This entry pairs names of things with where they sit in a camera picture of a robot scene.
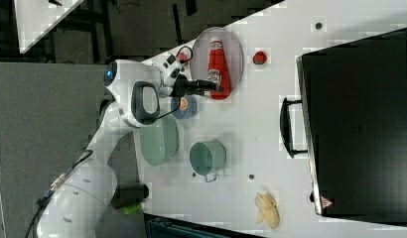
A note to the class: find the blue bowl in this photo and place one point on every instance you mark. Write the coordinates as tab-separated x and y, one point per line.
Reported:
184	114

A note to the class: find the grey round plate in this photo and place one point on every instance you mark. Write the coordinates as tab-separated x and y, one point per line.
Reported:
232	50

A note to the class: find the silver toaster oven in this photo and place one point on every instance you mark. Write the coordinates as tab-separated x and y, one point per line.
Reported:
354	102

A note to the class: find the small red strawberry toy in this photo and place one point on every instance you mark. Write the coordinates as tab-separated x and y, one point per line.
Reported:
259	58

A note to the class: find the red ketchup bottle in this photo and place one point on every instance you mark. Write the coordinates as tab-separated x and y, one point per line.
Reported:
217	70

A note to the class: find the peeled banana toy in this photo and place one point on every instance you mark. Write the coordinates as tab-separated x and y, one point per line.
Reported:
267	210

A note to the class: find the green slotted spatula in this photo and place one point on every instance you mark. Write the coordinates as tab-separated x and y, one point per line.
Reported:
132	209

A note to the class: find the green cup with handle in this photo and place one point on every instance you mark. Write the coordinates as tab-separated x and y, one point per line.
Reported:
207	158

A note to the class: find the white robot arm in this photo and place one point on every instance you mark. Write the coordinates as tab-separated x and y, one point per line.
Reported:
76	200

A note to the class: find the orange slice toy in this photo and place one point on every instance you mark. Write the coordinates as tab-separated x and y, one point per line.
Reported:
183	104

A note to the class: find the large strawberry toy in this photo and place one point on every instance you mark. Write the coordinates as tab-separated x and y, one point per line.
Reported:
182	58

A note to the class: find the blue metal frame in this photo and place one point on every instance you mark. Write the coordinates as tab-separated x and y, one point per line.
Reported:
163	227

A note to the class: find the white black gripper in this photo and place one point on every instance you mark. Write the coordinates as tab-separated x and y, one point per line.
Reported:
175	84

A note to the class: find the green perforated colander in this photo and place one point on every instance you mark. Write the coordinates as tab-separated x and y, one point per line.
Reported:
159	142

